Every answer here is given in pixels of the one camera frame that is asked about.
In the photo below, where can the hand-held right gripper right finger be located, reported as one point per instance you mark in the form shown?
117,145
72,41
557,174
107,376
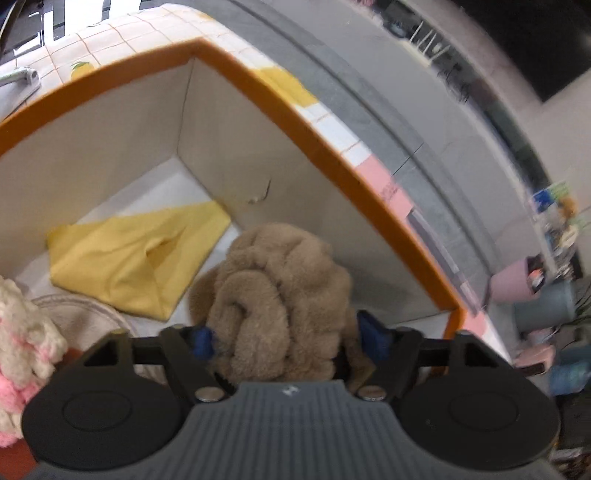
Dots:
370,333

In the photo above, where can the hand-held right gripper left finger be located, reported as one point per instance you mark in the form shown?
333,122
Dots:
203,342

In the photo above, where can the brown fluffy towel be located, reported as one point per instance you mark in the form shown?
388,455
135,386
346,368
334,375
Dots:
277,295

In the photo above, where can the yellow cloth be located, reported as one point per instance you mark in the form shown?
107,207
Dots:
124,258

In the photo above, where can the white box with orange rim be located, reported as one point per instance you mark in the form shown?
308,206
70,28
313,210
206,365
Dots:
300,194

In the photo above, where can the pink white knitted toy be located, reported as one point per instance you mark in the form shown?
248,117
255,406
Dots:
23,350

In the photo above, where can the pink foam mat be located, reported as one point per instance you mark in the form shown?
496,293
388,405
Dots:
385,189

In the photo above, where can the pink waste bin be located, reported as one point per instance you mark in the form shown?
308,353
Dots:
512,281

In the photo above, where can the pink stool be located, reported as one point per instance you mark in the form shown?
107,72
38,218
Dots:
538,360

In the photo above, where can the grey waste bin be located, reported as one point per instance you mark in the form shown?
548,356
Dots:
545,304

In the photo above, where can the tall leafy plant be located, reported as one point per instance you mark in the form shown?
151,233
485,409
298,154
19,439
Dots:
582,314

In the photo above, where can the colourful flower bouquet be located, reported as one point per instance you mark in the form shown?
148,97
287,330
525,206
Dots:
556,203

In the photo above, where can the grey television cabinet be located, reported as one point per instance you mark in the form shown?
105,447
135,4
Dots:
415,92

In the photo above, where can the wall television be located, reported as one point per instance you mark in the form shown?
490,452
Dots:
549,41

